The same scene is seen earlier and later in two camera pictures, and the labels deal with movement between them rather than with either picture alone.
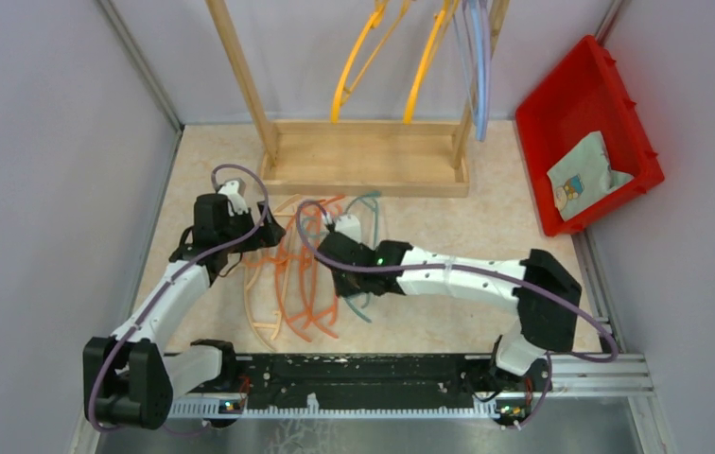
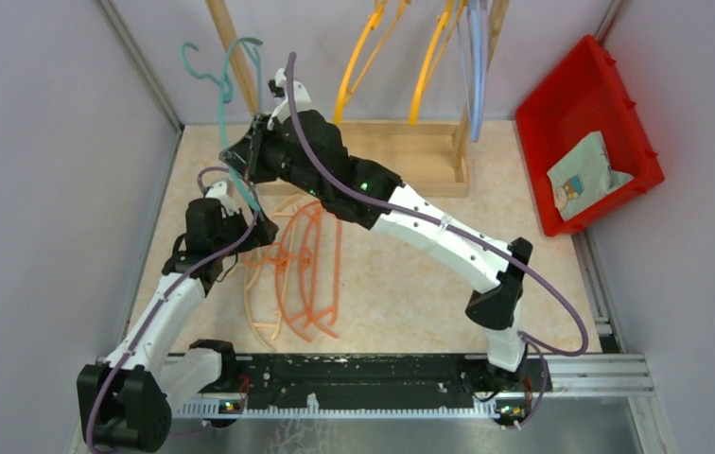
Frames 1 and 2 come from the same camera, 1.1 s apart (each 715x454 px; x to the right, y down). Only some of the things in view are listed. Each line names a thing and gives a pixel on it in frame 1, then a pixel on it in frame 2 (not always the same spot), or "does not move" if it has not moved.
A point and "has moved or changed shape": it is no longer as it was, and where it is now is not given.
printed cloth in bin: [584, 176] does not move
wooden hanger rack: [393, 158] does not move
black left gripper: [268, 235] does not move
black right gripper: [344, 288] → [244, 151]
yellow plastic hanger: [409, 101] has moved or changed shape
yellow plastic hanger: [376, 18] does not move
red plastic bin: [583, 96] does not move
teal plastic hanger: [374, 196] → [228, 94]
